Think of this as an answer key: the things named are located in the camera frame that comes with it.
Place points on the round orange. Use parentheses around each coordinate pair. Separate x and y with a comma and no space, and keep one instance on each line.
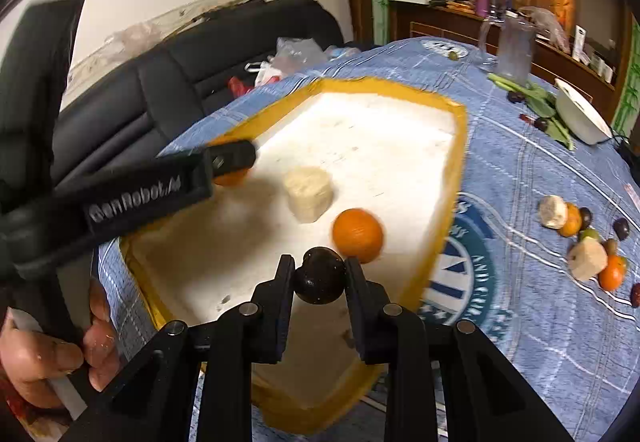
(358,235)

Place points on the person's left hand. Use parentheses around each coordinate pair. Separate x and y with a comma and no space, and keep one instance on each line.
(45,354)

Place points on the white bowl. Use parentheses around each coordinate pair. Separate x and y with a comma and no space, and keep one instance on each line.
(580,115)

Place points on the white red plastic bag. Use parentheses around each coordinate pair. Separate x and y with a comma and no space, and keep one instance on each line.
(262,73)

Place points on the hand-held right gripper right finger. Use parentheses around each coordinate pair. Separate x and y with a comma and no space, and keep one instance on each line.
(354,289)

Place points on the white foam box yellow tape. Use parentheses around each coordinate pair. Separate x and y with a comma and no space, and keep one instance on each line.
(380,147)

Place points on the wooden sideboard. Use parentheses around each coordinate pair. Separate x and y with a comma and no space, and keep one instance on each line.
(550,57)

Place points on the red date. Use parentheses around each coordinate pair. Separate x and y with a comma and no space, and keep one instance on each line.
(636,295)

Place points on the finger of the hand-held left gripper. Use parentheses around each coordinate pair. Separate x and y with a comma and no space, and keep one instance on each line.
(231,160)

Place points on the black leather sofa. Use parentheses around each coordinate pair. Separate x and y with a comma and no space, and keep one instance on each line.
(175,77)

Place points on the blue printed tablecloth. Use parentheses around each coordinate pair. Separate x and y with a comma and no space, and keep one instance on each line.
(530,322)

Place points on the green leafy vegetable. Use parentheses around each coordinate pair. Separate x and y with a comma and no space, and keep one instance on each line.
(542,105)

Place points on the green grape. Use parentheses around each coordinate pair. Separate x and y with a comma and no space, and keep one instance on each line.
(591,235)

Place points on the crumpled clear plastic bag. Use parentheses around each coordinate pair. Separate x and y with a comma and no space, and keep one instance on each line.
(547,25)

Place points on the clear plastic pitcher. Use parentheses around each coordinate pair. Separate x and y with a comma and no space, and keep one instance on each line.
(515,50)

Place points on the small orange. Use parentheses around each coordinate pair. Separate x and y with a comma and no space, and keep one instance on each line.
(613,273)
(231,178)
(571,221)

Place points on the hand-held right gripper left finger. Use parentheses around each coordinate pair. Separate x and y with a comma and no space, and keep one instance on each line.
(286,284)

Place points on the peeled banana chunk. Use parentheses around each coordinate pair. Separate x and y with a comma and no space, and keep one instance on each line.
(588,260)
(552,212)
(308,193)

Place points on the dark round plum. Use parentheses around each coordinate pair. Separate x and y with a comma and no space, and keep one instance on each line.
(622,228)
(586,217)
(514,97)
(541,124)
(319,275)

